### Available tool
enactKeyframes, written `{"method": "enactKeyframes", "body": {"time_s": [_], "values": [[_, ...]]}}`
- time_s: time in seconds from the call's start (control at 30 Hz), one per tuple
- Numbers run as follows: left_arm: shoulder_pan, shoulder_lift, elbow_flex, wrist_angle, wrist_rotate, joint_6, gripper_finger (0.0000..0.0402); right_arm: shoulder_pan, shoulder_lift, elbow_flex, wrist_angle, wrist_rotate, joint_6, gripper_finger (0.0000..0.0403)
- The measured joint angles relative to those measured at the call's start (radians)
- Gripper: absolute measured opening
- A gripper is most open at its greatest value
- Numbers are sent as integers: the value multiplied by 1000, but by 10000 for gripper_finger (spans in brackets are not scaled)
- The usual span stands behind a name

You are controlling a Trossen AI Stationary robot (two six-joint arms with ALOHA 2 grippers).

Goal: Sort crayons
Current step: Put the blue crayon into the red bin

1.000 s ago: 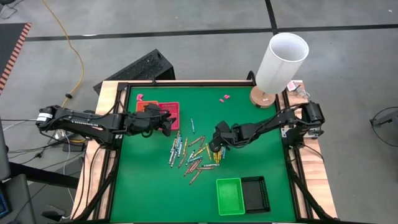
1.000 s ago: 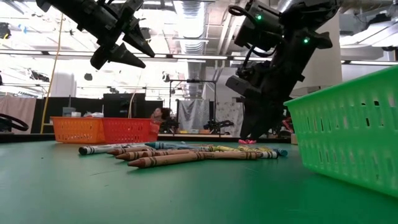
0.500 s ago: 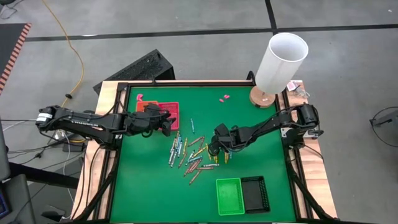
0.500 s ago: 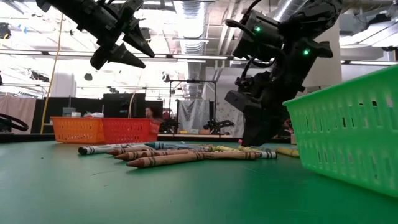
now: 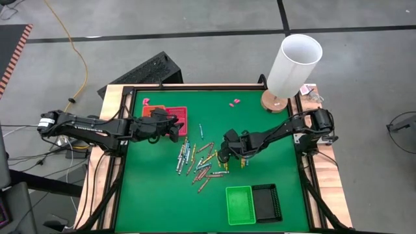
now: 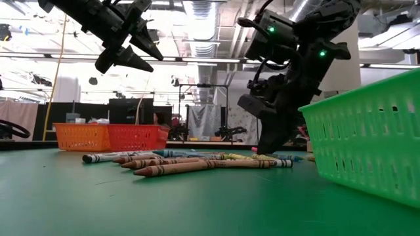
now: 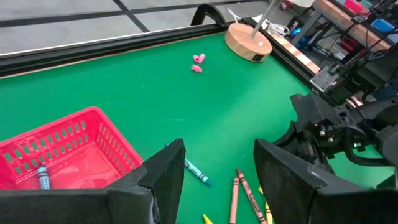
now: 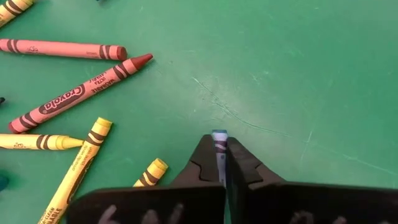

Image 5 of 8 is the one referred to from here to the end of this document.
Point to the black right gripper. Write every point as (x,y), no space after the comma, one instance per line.
(247,144)

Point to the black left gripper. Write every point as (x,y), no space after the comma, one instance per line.
(146,126)

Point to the brown crayon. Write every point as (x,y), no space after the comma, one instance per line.
(197,177)
(203,185)
(204,172)
(214,176)
(190,167)
(211,149)
(205,148)

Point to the grey crayon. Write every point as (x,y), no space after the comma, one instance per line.
(184,159)
(181,152)
(220,172)
(179,167)

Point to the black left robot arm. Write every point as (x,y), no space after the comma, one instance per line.
(84,125)

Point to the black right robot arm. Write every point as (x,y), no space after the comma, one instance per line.
(286,128)

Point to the red plastic basket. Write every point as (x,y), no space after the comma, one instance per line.
(182,115)

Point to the orange plastic basket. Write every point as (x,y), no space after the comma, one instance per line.
(148,111)

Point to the pink foam piece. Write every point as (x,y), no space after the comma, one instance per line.
(146,101)

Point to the green plastic basket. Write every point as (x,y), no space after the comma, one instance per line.
(240,205)

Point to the black perforated computer case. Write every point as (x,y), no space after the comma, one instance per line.
(146,70)

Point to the green table mat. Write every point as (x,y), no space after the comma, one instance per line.
(156,195)

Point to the black plastic basket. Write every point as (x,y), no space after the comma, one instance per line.
(266,203)

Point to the small pink white packet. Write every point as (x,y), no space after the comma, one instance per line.
(305,89)

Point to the clear plastic wrapper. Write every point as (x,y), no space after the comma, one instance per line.
(316,97)

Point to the white lamp with wooden base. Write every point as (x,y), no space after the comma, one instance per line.
(292,65)

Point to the black floor beam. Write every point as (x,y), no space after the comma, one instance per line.
(45,183)

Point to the grey upright panel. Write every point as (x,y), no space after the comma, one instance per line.
(4,156)

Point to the grey equipment cart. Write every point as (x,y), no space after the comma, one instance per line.
(19,208)

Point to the black mat orange striped edge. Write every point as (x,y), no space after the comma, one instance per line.
(9,48)

